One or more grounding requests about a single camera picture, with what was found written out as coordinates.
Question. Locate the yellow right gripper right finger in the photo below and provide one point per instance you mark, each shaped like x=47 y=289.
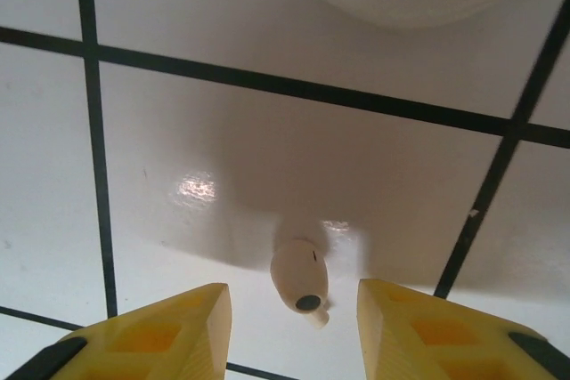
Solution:
x=445 y=344

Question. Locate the beige earbud with stem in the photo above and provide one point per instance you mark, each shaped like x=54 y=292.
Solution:
x=298 y=277

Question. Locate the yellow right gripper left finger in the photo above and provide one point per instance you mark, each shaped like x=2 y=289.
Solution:
x=169 y=344

